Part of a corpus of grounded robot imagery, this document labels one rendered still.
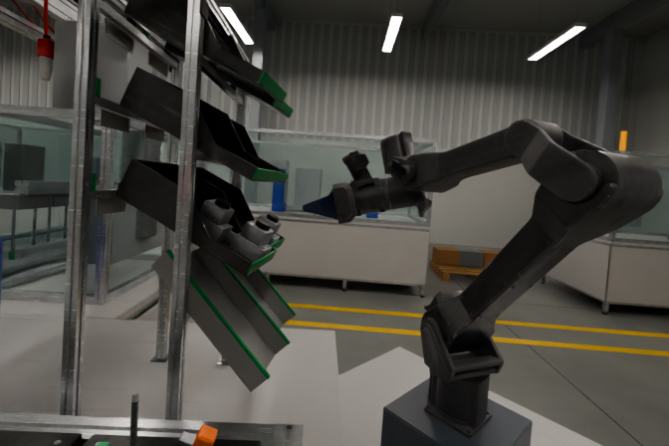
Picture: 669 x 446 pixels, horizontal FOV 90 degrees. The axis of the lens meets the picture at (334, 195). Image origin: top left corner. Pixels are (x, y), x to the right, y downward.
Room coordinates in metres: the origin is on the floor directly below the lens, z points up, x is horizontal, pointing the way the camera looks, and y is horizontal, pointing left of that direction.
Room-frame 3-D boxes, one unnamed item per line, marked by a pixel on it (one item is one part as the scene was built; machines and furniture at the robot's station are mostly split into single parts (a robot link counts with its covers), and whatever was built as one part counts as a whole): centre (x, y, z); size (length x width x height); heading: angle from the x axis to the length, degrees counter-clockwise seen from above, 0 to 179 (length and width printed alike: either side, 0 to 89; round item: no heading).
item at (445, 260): (5.44, -2.35, 0.20); 1.20 x 0.80 x 0.41; 88
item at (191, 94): (0.71, 0.34, 1.26); 0.36 x 0.21 x 0.80; 2
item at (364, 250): (4.92, 0.27, 1.13); 3.06 x 1.36 x 2.25; 88
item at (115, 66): (1.48, 0.99, 1.50); 0.38 x 0.21 x 0.88; 92
